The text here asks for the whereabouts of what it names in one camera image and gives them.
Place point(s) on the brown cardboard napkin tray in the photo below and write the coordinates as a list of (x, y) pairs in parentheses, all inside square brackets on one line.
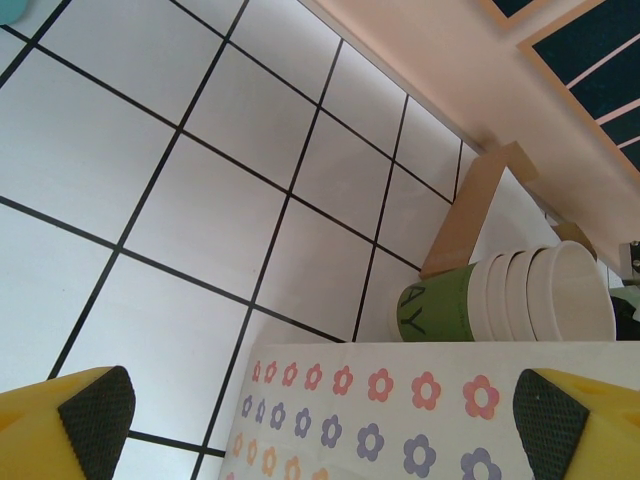
[(465, 220)]

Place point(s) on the blue toy shovel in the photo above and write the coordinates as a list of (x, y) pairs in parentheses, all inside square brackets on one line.
[(12, 9)]

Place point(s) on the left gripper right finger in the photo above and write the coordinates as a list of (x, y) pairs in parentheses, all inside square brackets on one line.
[(600, 430)]

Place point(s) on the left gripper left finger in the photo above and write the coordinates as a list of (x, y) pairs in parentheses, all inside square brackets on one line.
[(40, 430)]

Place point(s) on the stack of paper cups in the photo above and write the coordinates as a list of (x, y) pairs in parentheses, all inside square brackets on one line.
[(500, 300)]

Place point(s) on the white paper napkins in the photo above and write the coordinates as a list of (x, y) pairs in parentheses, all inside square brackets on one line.
[(520, 215)]

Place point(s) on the white printed paper bag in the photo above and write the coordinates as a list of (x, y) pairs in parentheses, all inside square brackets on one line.
[(400, 425)]

